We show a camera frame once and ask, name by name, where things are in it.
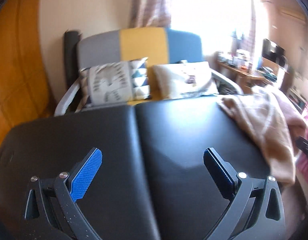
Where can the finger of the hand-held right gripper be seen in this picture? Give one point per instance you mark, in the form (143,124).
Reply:
(305,146)

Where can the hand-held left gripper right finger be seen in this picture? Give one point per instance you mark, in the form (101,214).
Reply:
(219,175)

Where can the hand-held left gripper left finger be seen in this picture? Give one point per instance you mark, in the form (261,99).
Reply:
(86,175)

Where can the beige knit sweater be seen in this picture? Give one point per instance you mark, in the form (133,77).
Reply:
(256,125)

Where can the pink quilted garment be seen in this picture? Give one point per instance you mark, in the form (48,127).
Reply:
(307,127)

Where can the cluttered wooden desk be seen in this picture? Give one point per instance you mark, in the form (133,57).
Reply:
(246,76)

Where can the tiger print cushion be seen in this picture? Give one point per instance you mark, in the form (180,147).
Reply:
(111,82)

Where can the black desktop appliance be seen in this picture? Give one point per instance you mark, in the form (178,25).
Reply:
(272,50)

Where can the cream deer print cushion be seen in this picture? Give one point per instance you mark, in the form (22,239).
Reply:
(179,80)

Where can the cluster of small desk bottles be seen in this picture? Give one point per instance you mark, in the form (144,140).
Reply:
(236,60)

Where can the black rolled mat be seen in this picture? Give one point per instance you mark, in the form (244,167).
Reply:
(70,55)

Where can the beige patterned curtain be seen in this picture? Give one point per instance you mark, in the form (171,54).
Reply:
(254,35)
(154,2)

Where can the wooden wardrobe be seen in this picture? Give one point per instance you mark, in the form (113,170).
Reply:
(21,67)

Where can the grey yellow blue sofa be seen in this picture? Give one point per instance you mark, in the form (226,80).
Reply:
(141,45)

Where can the bright window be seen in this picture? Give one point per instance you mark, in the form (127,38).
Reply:
(211,17)

